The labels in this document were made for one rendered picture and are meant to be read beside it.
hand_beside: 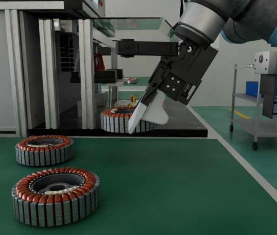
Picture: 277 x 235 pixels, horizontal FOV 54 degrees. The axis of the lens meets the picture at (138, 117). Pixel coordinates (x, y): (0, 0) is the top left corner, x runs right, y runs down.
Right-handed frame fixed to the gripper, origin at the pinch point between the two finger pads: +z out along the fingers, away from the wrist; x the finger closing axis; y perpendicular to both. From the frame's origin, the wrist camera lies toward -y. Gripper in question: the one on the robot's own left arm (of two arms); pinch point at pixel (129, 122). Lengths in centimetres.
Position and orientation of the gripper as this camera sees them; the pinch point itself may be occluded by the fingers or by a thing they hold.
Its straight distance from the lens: 53.2
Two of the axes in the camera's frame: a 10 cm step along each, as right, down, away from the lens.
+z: -5.0, 8.5, 1.9
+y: 8.7, 5.0, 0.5
